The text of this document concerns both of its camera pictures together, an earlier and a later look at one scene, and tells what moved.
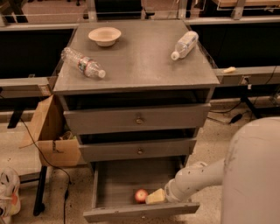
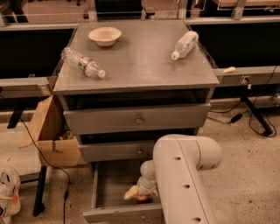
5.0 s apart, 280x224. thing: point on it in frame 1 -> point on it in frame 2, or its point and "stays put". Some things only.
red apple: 140,196 stays put
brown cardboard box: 58,147 stays put
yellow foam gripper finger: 157,197 -> 131,192
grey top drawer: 126,119 stays put
